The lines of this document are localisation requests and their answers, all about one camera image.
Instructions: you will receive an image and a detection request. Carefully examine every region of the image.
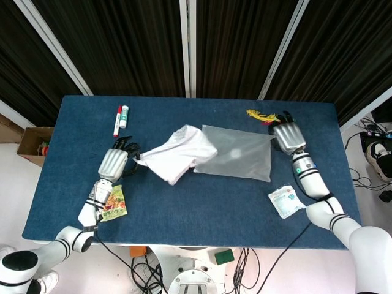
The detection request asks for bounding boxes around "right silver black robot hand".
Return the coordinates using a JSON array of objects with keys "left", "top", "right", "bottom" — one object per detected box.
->
[{"left": 268, "top": 110, "right": 307, "bottom": 154}]

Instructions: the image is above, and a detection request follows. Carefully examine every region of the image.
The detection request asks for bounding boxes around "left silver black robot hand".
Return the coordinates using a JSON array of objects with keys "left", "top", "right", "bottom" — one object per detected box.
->
[{"left": 97, "top": 135, "right": 142, "bottom": 181}]

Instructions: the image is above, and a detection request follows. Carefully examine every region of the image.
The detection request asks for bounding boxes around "translucent plastic bag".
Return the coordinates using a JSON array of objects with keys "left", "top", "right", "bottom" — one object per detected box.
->
[{"left": 192, "top": 124, "right": 276, "bottom": 183}]

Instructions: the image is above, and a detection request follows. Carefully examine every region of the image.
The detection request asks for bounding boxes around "white cloth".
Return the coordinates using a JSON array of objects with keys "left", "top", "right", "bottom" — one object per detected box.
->
[{"left": 134, "top": 124, "right": 219, "bottom": 186}]

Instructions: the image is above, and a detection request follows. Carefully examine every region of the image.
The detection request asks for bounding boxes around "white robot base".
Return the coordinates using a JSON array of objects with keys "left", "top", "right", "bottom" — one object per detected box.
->
[{"left": 149, "top": 244, "right": 229, "bottom": 294}]

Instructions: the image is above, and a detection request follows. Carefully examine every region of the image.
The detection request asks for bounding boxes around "yellow feather shuttlecock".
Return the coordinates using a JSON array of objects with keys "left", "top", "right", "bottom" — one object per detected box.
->
[{"left": 246, "top": 108, "right": 287, "bottom": 127}]

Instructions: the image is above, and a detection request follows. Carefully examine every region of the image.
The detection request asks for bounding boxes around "yellow green snack packet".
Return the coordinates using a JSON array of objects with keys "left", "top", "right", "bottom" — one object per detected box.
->
[{"left": 100, "top": 184, "right": 129, "bottom": 223}]

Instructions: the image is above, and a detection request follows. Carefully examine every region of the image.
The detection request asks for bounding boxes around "red capped white marker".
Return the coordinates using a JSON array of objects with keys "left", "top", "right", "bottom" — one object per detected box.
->
[{"left": 113, "top": 105, "right": 123, "bottom": 138}]

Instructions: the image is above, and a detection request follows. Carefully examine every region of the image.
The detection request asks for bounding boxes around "white green glue stick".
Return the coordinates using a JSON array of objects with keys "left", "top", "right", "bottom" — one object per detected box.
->
[{"left": 119, "top": 105, "right": 130, "bottom": 129}]

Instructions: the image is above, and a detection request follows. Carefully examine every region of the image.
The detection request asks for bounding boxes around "small white sachet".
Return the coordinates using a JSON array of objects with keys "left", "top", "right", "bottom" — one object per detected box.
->
[{"left": 268, "top": 183, "right": 307, "bottom": 220}]

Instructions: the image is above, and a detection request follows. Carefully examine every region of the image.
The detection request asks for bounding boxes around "black power strip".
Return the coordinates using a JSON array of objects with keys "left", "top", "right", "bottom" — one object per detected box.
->
[{"left": 360, "top": 130, "right": 392, "bottom": 151}]

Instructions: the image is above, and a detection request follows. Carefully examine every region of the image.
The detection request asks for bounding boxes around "brown cardboard box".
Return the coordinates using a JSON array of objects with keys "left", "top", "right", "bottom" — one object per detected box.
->
[{"left": 17, "top": 127, "right": 55, "bottom": 168}]

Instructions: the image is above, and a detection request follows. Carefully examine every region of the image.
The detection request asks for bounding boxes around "black white sneaker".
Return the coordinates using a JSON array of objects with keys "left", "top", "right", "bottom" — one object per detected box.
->
[{"left": 366, "top": 141, "right": 392, "bottom": 182}]

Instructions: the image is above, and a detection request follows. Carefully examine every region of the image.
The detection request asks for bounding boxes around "blue table mat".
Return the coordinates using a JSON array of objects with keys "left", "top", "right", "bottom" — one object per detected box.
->
[{"left": 21, "top": 94, "right": 364, "bottom": 251}]

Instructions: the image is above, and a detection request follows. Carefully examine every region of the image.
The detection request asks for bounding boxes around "black pleated curtain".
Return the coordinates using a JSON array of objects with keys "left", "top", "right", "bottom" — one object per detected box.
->
[
  {"left": 32, "top": 0, "right": 186, "bottom": 98},
  {"left": 195, "top": 0, "right": 300, "bottom": 99},
  {"left": 0, "top": 0, "right": 81, "bottom": 127},
  {"left": 265, "top": 0, "right": 392, "bottom": 126}
]

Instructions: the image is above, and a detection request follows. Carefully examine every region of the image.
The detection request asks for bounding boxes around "white shoe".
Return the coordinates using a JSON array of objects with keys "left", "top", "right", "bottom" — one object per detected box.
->
[{"left": 36, "top": 271, "right": 59, "bottom": 294}]

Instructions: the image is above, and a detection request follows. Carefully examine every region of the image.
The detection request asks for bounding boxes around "green topped white block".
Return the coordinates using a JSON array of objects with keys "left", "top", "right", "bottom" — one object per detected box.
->
[{"left": 214, "top": 248, "right": 235, "bottom": 266}]

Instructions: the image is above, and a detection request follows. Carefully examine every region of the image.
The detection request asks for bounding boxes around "white frame post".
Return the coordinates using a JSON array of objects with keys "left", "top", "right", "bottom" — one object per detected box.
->
[
  {"left": 339, "top": 88, "right": 392, "bottom": 133},
  {"left": 179, "top": 0, "right": 197, "bottom": 99},
  {"left": 13, "top": 0, "right": 94, "bottom": 96},
  {"left": 0, "top": 100, "right": 28, "bottom": 130},
  {"left": 258, "top": 0, "right": 311, "bottom": 100}
]

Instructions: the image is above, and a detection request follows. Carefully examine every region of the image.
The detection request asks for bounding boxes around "black floor cable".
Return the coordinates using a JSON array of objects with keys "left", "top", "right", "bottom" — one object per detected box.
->
[{"left": 349, "top": 167, "right": 382, "bottom": 190}]

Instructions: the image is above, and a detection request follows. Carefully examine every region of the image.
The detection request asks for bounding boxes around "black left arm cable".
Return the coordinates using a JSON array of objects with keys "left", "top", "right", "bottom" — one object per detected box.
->
[{"left": 94, "top": 234, "right": 157, "bottom": 290}]

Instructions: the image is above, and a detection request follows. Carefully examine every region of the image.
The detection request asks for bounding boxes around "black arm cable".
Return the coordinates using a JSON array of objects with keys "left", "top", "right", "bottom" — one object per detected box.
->
[
  {"left": 94, "top": 234, "right": 157, "bottom": 290},
  {"left": 258, "top": 222, "right": 313, "bottom": 294}
]

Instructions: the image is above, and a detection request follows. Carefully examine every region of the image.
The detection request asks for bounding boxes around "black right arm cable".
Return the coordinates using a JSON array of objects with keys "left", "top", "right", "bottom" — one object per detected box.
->
[{"left": 258, "top": 222, "right": 313, "bottom": 294}]

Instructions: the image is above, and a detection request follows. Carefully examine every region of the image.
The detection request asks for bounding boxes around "black cable bundle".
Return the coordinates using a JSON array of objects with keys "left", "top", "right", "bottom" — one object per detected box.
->
[{"left": 233, "top": 247, "right": 262, "bottom": 294}]

